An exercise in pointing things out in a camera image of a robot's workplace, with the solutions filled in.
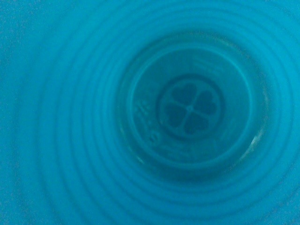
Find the blue plastic cup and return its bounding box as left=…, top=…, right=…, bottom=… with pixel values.
left=0, top=0, right=300, bottom=225

